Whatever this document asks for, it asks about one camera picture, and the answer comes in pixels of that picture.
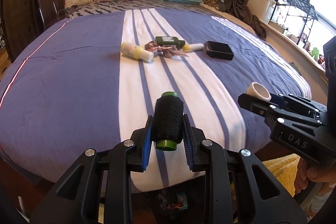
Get white tape roll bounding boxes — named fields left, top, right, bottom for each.
left=245, top=82, right=271, bottom=102

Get black thread spool green ends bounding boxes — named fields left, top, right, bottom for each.
left=151, top=92, right=183, bottom=151

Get purple striped ribbon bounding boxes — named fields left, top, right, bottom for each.
left=144, top=41, right=187, bottom=58

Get yellow white lotion bottle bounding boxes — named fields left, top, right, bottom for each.
left=120, top=42, right=154, bottom=63

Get right hand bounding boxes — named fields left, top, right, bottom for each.
left=294, top=158, right=336, bottom=196

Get green frog toy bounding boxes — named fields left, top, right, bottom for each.
left=311, top=47, right=319, bottom=60

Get blue white striped bedspread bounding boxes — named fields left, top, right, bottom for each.
left=1, top=8, right=311, bottom=182

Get black box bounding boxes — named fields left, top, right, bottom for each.
left=205, top=41, right=234, bottom=60

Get small yellow white tube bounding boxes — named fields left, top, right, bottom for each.
left=182, top=43, right=205, bottom=53

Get black metal rack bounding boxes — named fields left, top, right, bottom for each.
left=269, top=0, right=318, bottom=47

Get dark green bottle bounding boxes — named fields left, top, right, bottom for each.
left=155, top=36, right=186, bottom=49

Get white storage box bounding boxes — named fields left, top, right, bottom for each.
left=247, top=0, right=276, bottom=24

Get black white patterned sheet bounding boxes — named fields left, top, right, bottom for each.
left=67, top=0, right=221, bottom=17

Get dark wooden chair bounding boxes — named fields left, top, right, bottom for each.
left=36, top=0, right=70, bottom=30

